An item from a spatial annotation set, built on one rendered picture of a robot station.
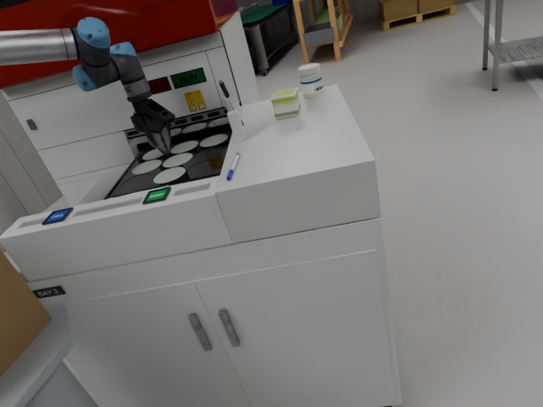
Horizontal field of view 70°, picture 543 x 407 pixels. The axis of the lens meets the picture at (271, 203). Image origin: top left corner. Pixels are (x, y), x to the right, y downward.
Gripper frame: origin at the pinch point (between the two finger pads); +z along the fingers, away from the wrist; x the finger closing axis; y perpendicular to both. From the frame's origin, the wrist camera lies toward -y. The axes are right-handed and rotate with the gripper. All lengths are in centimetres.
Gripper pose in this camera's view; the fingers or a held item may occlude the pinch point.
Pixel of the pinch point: (166, 151)
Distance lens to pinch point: 137.9
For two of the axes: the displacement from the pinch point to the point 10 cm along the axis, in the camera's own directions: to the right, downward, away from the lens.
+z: 2.3, 8.3, 5.0
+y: -7.8, -1.4, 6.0
